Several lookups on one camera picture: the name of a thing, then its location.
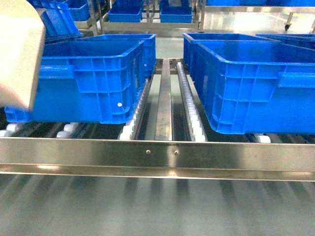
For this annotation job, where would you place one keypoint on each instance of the beige plastic dustpan tray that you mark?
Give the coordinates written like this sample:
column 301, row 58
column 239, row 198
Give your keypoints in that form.
column 22, row 38

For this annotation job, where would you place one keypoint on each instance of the steel shelf rack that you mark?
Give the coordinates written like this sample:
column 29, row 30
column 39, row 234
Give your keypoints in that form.
column 168, row 137

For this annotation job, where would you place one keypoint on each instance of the blue crate left front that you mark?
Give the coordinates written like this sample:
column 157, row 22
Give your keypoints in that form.
column 84, row 81

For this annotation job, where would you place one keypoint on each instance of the blue crate left rear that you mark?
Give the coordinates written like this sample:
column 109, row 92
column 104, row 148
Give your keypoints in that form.
column 144, row 44

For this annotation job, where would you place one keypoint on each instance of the blue crate right front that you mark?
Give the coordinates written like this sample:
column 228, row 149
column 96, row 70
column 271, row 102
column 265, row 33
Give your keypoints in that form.
column 256, row 86

